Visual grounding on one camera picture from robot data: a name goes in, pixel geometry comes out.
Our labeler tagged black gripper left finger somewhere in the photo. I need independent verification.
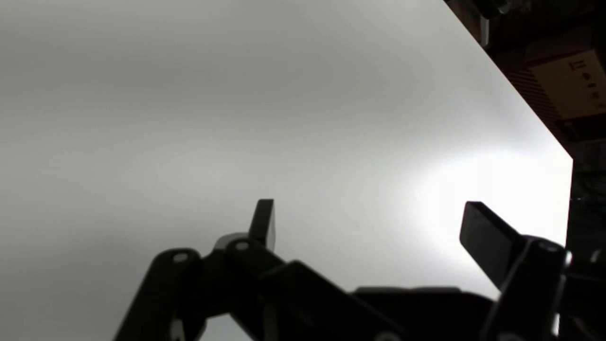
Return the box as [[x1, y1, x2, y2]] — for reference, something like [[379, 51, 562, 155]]
[[112, 197, 405, 341]]

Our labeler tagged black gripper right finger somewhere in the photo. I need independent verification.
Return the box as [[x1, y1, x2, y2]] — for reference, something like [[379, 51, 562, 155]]
[[458, 199, 575, 341]]

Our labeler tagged cardboard box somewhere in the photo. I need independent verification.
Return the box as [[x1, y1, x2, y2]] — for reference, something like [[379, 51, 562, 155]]
[[528, 47, 606, 123]]

